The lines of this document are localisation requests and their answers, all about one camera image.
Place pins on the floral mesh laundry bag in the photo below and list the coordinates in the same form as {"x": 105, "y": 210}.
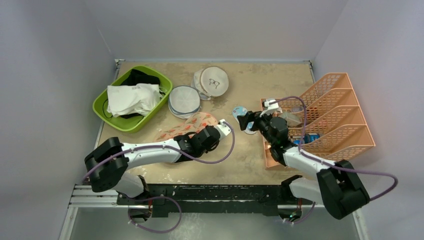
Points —
{"x": 194, "y": 123}

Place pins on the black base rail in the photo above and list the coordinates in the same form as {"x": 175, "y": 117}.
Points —
{"x": 268, "y": 200}

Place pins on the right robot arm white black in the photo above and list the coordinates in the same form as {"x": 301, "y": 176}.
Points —
{"x": 336, "y": 184}

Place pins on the white round mesh laundry bag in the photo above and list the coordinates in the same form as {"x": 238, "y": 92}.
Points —
{"x": 184, "y": 101}

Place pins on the blue toothbrush blister pack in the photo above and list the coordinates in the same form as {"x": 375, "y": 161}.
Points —
{"x": 241, "y": 111}

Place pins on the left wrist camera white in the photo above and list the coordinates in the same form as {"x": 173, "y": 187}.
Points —
{"x": 224, "y": 127}

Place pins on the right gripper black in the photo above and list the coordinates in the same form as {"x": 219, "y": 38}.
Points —
{"x": 251, "y": 119}

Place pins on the orange plastic file organizer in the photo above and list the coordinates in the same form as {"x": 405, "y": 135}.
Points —
{"x": 331, "y": 109}

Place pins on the beige glasses print laundry bag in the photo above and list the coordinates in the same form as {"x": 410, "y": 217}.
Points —
{"x": 210, "y": 82}

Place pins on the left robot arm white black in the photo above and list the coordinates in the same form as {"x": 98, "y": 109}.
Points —
{"x": 107, "y": 165}

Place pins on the blue can in organizer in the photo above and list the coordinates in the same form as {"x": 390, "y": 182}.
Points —
{"x": 306, "y": 139}

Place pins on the grey box in organizer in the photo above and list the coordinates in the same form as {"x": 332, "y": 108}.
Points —
{"x": 292, "y": 120}

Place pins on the black garment in bin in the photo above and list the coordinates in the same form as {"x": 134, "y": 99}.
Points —
{"x": 138, "y": 77}

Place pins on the white cloth in bin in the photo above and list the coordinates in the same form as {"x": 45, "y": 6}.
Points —
{"x": 140, "y": 99}

